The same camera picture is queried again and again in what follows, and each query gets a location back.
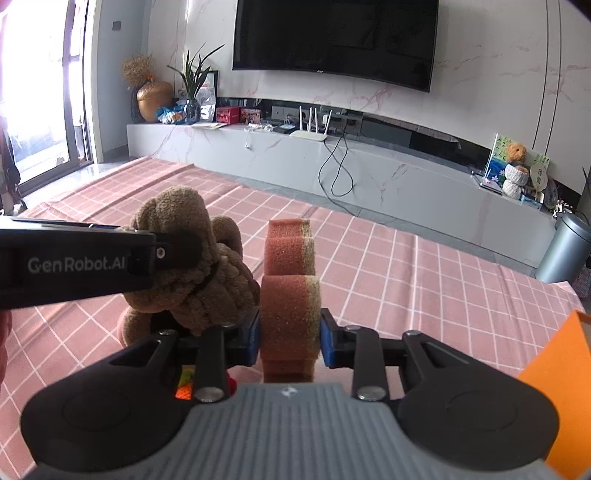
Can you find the grey round trash can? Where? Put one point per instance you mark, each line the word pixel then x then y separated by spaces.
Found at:
pixel 563 249

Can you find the white marble television console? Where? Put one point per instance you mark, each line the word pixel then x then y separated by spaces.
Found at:
pixel 286 157

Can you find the decorative plate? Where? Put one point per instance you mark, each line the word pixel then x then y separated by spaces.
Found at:
pixel 551 196

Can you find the small brown teddy bear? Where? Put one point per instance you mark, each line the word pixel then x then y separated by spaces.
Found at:
pixel 516 152

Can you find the glass sliding door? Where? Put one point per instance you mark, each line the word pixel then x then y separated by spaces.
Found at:
pixel 41 92

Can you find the red pink printed box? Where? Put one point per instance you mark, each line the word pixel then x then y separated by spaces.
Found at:
pixel 250 116

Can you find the brown plush toy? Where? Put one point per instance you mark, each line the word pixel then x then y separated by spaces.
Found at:
pixel 180 207

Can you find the pink checked tablecloth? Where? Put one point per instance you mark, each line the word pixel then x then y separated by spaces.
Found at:
pixel 415 286

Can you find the black wall television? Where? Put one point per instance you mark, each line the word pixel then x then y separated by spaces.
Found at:
pixel 332 37

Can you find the reddish brown sponge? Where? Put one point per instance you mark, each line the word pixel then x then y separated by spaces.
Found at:
pixel 288 304

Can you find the green blue painting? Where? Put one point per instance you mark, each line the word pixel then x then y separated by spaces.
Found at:
pixel 496 161

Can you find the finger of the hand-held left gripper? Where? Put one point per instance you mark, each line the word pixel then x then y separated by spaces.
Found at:
pixel 180 251

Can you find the white fan-shaped ornament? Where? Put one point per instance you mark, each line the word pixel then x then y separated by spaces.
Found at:
pixel 541 177

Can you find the grey laptop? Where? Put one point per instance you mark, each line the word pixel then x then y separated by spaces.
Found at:
pixel 489 185

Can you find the white router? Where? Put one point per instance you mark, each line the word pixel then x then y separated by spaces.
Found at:
pixel 307 134

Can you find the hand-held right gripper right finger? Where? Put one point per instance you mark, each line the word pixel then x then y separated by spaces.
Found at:
pixel 327 337

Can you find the green plant in glass vase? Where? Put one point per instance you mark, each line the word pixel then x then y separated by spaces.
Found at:
pixel 191 110

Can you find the small black box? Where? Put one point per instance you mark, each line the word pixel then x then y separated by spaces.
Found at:
pixel 284 129

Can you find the orange cardboard box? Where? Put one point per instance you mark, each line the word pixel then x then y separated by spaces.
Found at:
pixel 568 369

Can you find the black picture frame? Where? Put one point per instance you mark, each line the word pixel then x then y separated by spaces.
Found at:
pixel 210 92

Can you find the gold vase with dried flowers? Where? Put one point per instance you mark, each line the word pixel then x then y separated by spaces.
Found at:
pixel 154 99

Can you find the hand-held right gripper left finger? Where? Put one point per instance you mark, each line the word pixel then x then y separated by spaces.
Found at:
pixel 253 339

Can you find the blue snack bag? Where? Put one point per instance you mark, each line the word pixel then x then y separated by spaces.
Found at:
pixel 171 114

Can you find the sheet of paper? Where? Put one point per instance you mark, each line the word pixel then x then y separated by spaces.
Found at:
pixel 210 125

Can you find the colourful small object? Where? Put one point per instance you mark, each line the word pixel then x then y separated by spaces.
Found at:
pixel 183 391

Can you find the red gift box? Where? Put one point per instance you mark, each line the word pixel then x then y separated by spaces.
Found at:
pixel 227 115

